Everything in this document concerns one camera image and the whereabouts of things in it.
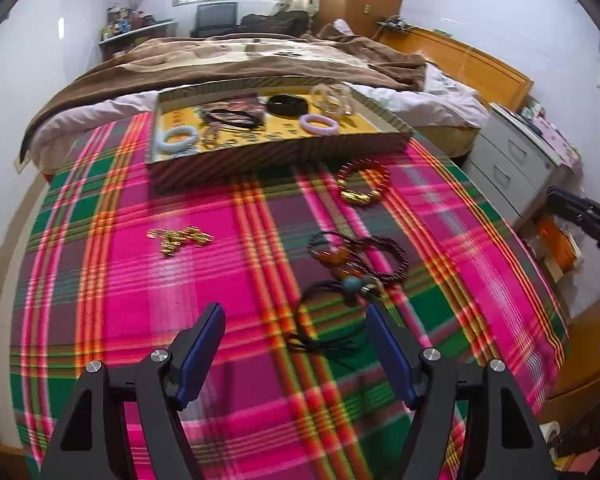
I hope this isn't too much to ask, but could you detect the desk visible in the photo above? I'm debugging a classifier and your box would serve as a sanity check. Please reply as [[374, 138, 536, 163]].
[[98, 19, 177, 63]]

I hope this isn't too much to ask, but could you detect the brown blanket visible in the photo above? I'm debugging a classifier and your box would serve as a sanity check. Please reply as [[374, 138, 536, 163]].
[[19, 34, 428, 166]]

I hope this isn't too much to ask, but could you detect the black hair tie with beads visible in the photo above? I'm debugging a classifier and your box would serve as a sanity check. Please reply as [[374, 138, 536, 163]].
[[286, 277, 403, 357]]

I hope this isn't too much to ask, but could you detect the dark red bead bracelet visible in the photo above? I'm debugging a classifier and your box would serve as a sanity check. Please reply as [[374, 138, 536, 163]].
[[307, 229, 411, 281]]

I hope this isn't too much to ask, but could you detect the clear bangle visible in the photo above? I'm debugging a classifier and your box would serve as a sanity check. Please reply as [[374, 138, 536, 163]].
[[309, 84, 355, 117]]

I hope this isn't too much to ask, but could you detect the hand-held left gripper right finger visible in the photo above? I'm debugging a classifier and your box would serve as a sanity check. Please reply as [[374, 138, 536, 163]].
[[365, 302, 556, 480]]

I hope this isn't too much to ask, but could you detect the white paper roll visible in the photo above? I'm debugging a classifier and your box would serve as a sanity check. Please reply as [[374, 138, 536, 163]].
[[539, 419, 562, 447]]

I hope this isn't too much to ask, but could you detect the lavender spiral hair tie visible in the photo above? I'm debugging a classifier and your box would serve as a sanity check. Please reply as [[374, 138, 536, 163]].
[[299, 114, 339, 136]]

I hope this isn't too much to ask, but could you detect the patterned cardboard tray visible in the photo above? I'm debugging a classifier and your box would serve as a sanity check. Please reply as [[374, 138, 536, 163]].
[[149, 74, 415, 195]]

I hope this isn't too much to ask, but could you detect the yellow bed base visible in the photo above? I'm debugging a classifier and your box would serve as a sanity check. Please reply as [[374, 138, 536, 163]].
[[415, 125, 481, 158]]

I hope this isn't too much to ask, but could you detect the group of bottles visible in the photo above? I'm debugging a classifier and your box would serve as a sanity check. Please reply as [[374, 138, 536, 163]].
[[102, 5, 156, 38]]

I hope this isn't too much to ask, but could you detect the pale blue spiral hair tie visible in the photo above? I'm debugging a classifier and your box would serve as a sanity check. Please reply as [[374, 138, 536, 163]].
[[161, 124, 201, 155]]

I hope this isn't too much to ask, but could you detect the dark clothes pile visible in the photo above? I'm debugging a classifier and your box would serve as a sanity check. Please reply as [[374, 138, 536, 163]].
[[239, 10, 311, 37]]

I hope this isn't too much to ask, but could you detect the plaid tablecloth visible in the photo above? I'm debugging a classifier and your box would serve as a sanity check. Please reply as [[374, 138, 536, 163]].
[[9, 110, 568, 480]]

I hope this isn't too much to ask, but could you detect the grey drawer cabinet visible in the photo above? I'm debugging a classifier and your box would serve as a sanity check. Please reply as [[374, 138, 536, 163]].
[[466, 102, 581, 228]]

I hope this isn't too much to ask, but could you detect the black wristband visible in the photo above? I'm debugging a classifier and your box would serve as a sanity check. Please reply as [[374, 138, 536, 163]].
[[266, 94, 309, 116]]

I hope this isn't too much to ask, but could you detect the dark hair tie with charms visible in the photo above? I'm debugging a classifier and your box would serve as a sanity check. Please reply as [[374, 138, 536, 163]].
[[199, 101, 265, 150]]

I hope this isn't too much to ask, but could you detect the gold chain bracelet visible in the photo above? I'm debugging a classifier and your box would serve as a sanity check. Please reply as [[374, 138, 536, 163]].
[[146, 226, 214, 257]]

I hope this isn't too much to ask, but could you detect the orange box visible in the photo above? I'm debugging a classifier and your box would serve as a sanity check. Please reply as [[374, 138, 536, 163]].
[[534, 214, 583, 281]]

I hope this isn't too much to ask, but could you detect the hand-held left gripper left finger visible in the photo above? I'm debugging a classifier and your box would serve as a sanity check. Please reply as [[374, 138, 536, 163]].
[[39, 302, 227, 480]]

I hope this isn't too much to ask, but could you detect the wooden headboard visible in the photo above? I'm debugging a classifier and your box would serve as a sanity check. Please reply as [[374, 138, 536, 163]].
[[377, 25, 535, 113]]

